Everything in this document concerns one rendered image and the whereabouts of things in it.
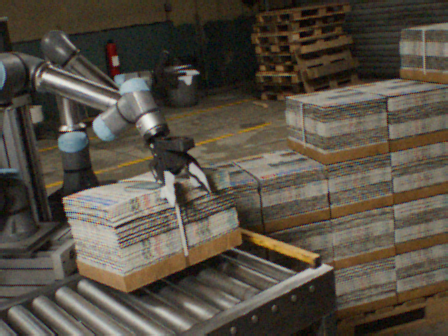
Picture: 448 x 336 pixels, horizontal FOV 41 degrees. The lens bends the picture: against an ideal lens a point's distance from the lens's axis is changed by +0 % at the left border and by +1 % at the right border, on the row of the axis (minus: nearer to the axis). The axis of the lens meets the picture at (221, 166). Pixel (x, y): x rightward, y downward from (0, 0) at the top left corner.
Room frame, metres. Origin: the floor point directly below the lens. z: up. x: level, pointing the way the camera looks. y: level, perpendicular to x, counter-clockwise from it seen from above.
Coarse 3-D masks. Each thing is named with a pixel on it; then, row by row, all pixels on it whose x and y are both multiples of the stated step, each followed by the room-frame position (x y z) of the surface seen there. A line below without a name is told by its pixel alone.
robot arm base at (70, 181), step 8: (88, 168) 2.37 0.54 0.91; (64, 176) 2.37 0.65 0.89; (72, 176) 2.34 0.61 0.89; (80, 176) 2.34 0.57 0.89; (88, 176) 2.36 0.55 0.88; (96, 176) 2.41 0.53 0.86; (64, 184) 2.37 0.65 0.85; (72, 184) 2.33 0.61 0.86; (80, 184) 2.33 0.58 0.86; (88, 184) 2.35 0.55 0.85; (96, 184) 2.37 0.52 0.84; (64, 192) 2.35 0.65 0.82; (72, 192) 2.32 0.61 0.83
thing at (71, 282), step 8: (64, 280) 1.54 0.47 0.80; (72, 280) 1.53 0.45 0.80; (96, 280) 1.56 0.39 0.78; (40, 288) 1.50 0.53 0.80; (48, 288) 1.50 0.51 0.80; (56, 288) 1.49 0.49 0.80; (72, 288) 1.52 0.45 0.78; (24, 296) 1.47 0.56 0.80; (32, 296) 1.46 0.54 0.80; (48, 296) 1.47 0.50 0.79; (0, 304) 1.44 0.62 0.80; (8, 304) 1.43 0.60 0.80; (16, 304) 1.43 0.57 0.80; (24, 304) 1.44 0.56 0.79; (56, 304) 1.49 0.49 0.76; (0, 312) 1.40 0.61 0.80; (32, 312) 1.44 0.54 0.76; (40, 320) 1.45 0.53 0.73; (48, 328) 1.46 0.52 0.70
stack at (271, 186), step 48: (432, 144) 2.41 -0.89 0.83; (240, 192) 2.17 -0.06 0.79; (288, 192) 2.23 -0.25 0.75; (336, 192) 2.28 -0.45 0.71; (384, 192) 2.34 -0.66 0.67; (288, 240) 2.21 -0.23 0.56; (336, 240) 2.27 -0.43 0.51; (384, 240) 2.34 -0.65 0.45; (336, 288) 2.28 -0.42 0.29; (384, 288) 2.33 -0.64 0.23
